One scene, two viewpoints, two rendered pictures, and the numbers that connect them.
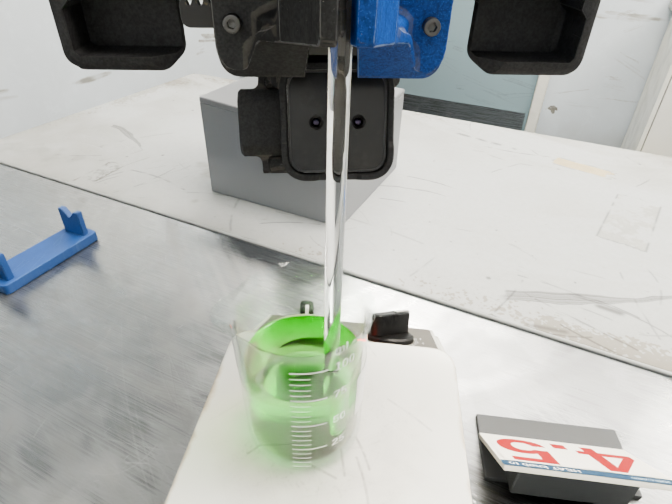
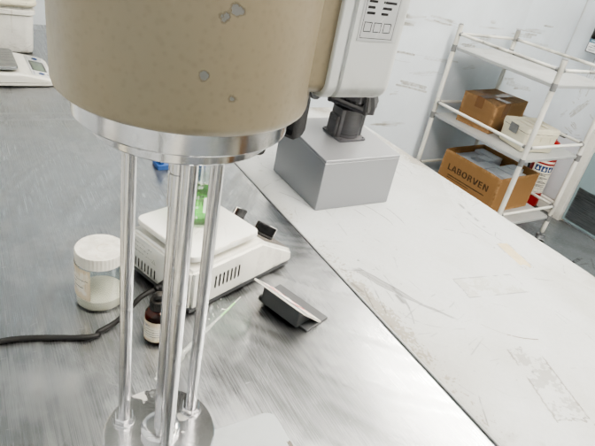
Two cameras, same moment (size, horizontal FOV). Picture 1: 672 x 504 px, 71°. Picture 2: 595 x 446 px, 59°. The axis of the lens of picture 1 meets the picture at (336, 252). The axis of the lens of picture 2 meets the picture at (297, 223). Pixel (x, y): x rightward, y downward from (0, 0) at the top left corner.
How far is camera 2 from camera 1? 56 cm
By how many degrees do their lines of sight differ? 25
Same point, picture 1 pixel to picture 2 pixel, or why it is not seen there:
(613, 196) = (504, 273)
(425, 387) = (238, 231)
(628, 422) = (339, 321)
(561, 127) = not seen: outside the picture
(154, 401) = not seen: hidden behind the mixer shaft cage
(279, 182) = (298, 175)
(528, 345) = (336, 285)
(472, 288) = (343, 258)
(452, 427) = (232, 239)
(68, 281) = not seen: hidden behind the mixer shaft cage
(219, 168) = (279, 158)
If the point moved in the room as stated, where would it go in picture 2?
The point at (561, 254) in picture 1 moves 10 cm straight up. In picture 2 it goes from (414, 273) to (434, 221)
